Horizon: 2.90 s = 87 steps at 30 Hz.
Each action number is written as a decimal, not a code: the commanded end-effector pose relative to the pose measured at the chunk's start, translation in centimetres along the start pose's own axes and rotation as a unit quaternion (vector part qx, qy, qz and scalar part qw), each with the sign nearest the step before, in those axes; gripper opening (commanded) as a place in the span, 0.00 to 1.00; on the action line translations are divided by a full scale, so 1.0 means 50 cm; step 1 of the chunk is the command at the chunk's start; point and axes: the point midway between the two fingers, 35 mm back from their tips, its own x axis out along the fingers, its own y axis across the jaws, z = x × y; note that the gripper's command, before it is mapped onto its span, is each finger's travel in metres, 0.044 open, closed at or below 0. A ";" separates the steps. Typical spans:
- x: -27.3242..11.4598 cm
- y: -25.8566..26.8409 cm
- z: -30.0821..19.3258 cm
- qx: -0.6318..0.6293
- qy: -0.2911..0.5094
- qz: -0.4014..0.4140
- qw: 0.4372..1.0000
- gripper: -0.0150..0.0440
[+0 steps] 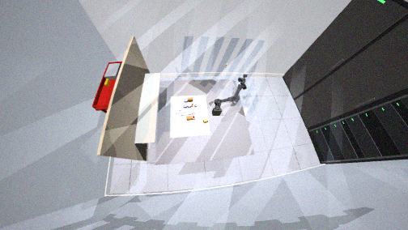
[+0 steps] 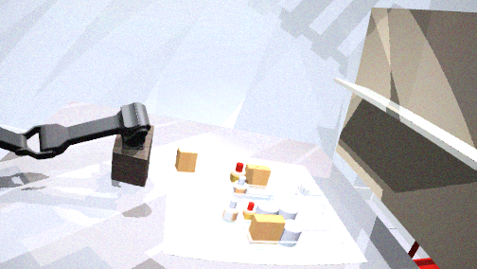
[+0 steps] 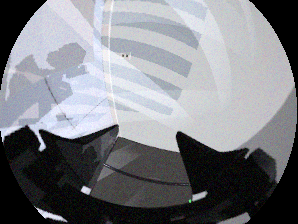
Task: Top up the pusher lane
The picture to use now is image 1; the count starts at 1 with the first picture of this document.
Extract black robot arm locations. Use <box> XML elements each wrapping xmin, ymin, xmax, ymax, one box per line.
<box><xmin>214</xmin><ymin>77</ymin><xmax>247</xmax><ymax>110</ymax></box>

